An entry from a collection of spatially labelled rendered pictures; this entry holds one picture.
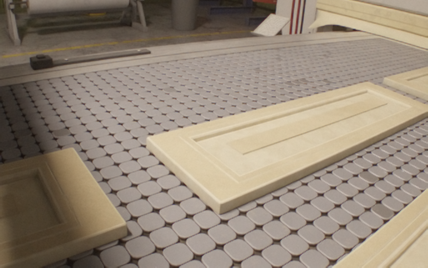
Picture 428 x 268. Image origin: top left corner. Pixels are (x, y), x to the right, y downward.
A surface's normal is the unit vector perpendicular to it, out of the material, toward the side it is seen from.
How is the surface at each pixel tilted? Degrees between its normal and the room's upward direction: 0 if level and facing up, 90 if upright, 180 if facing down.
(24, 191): 11
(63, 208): 0
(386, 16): 90
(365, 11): 90
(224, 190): 0
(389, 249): 0
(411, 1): 90
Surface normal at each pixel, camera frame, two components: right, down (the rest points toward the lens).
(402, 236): 0.07, -0.89
